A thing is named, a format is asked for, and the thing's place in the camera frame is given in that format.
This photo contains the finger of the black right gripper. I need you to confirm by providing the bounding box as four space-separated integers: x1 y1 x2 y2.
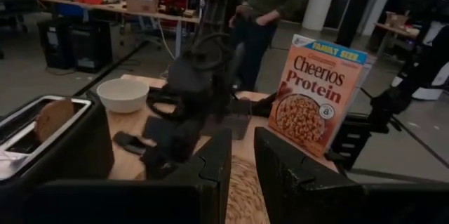
140 148 182 181
112 131 157 157

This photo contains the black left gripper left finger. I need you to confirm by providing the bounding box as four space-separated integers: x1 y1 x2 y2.
20 127 233 224

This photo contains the small wooden side table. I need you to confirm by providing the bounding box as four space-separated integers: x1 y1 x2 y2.
373 11 422 60

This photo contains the black computer tower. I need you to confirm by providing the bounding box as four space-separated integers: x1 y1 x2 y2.
36 18 74 70
69 23 113 74

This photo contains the long wooden workbench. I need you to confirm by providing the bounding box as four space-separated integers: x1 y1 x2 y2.
39 0 201 58

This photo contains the orange Cheerios Protein cereal box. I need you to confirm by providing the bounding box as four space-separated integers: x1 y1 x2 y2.
268 34 369 158

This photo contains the round woven straw placemat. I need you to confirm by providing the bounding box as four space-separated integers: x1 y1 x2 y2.
224 155 271 224

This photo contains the black toaster with silver top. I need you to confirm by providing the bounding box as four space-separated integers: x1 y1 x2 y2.
0 93 115 190

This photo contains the white ceramic bowl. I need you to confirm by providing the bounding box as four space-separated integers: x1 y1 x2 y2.
96 78 151 114

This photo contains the brown bread slice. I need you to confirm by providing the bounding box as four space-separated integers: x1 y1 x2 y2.
34 98 75 143

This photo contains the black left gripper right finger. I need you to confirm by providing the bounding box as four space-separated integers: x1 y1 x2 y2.
253 127 449 224

